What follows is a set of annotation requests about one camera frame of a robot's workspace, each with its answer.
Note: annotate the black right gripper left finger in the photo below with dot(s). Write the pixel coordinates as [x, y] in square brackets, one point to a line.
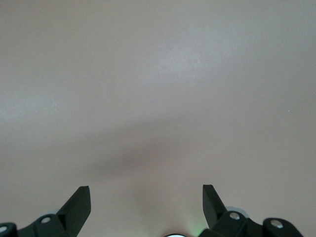
[74, 214]

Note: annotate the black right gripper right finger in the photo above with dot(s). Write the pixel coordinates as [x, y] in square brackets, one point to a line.
[214, 212]

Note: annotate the brown table cover sheet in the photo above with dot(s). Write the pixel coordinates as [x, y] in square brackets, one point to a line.
[158, 98]

